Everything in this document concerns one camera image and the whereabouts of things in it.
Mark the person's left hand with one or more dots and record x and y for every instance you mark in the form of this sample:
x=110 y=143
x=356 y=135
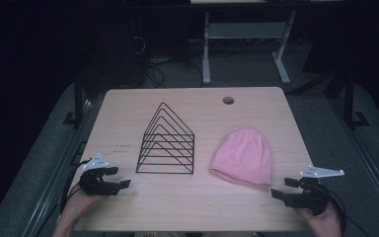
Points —
x=79 y=204

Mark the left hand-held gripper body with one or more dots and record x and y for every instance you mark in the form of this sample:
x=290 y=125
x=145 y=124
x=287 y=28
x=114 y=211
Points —
x=93 y=184

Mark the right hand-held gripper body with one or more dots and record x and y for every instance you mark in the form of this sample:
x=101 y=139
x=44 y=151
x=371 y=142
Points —
x=312 y=197

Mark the white metal table frame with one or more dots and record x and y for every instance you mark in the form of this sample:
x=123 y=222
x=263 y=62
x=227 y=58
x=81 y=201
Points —
x=243 y=30

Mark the grey metal rail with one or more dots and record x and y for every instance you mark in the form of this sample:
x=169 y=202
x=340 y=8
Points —
x=56 y=177
x=368 y=164

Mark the pink knitted beanie hat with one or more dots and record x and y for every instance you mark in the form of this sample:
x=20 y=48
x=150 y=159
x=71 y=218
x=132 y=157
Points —
x=243 y=158

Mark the black metal stand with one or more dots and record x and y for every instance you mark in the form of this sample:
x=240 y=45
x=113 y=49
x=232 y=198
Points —
x=348 y=98
x=78 y=98

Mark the person's right hand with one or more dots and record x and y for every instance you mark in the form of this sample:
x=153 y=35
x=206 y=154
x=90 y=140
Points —
x=325 y=222

